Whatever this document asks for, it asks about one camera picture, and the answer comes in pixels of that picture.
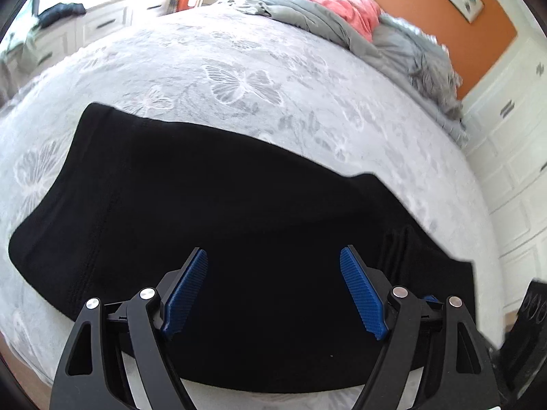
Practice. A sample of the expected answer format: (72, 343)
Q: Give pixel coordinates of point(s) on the white drawer cabinet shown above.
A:
(98, 25)

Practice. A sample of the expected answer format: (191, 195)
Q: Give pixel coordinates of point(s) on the black pants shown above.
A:
(213, 205)

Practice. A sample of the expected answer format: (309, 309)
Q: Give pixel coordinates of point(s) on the dark blue cloth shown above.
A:
(60, 12)

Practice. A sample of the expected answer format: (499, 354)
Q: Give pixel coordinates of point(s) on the pink pillow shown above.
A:
(342, 8)

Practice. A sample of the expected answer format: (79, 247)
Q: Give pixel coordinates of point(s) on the pale crumpled clothes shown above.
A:
(30, 45)

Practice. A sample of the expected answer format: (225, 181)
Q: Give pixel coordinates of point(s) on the grey duvet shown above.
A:
(307, 15)

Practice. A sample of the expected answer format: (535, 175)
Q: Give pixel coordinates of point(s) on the bed with grey butterfly bedspread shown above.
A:
(213, 64)

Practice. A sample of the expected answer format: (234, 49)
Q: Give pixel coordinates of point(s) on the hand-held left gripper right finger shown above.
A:
(363, 292)

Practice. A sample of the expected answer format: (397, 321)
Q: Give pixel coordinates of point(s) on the white wardrobe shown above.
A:
(513, 158)

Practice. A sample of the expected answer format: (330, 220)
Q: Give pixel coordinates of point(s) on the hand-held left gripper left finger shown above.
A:
(183, 294)

